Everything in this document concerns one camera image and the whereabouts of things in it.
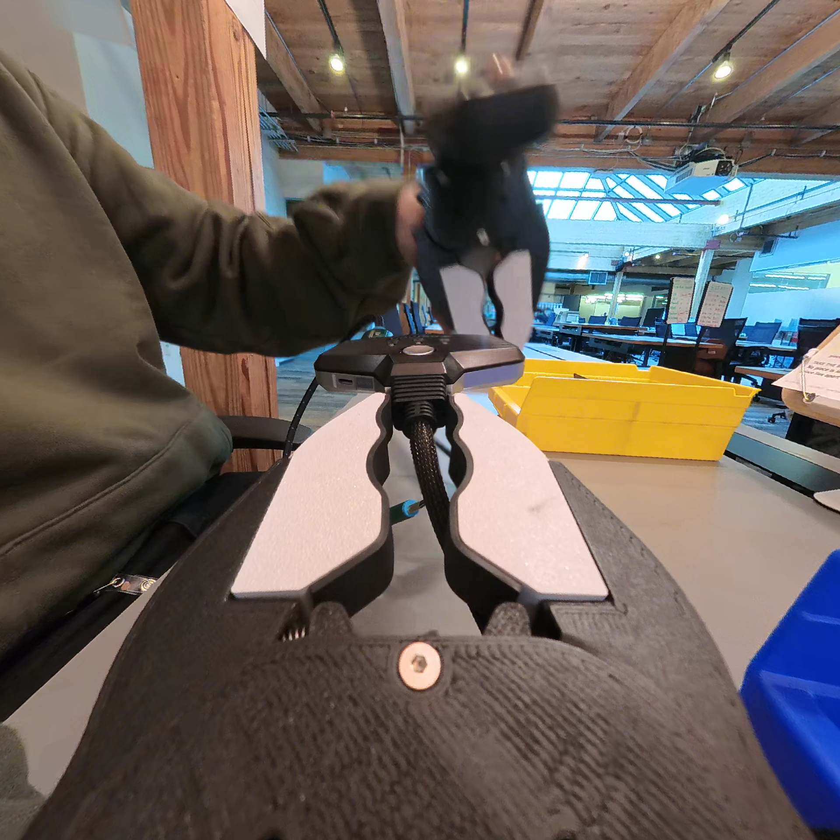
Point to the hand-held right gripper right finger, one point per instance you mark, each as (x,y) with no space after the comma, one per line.
(518,512)

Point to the person's olive hoodie torso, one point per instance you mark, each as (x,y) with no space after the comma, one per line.
(65,328)

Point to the blue plastic bin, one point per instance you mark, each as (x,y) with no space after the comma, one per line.
(800,689)

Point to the yellow plastic bin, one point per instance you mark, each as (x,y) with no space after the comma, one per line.
(623,420)

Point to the person's left hand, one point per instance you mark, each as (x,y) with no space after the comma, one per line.
(408,223)

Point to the person's left forearm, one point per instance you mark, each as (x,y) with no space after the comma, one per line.
(295,262)

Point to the white paper sheet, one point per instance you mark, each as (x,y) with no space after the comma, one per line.
(810,377)

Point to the grey desk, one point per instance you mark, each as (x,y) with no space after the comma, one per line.
(689,558)

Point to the skylight window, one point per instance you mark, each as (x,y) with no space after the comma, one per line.
(590,197)

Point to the ceiling projector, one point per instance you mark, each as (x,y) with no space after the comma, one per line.
(705,167)

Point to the background office desks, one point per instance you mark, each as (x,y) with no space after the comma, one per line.
(630,341)

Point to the black chair armrest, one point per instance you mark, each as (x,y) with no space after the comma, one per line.
(262,430)

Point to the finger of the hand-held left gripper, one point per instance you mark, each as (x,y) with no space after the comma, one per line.
(463,298)
(515,295)

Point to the ceiling spotlight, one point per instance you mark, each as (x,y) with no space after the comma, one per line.
(461,65)
(336,63)
(723,68)

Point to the metal badge clip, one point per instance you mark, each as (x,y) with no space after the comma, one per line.
(134,582)

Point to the black hub device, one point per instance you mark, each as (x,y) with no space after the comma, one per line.
(459,358)

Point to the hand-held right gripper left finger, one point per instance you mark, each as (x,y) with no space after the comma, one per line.
(315,512)

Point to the wooden post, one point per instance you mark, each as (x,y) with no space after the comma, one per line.
(190,98)

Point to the standing whiteboard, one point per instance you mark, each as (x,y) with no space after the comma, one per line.
(715,303)
(681,300)

